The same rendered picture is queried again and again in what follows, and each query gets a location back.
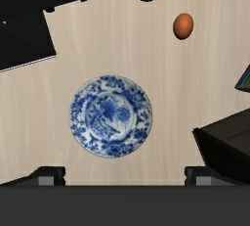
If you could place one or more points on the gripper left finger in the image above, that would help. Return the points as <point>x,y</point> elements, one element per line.
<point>52,172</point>

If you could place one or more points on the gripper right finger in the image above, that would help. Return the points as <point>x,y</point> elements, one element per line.
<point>192,172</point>

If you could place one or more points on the cabinet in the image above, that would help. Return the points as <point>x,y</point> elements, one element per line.
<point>228,145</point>

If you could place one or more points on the blue and white plate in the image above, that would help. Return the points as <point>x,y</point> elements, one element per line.
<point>110,116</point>

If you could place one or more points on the multicoloured carton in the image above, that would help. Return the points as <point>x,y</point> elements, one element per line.
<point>244,82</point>

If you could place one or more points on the orange egg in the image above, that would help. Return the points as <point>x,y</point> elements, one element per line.
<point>183,26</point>

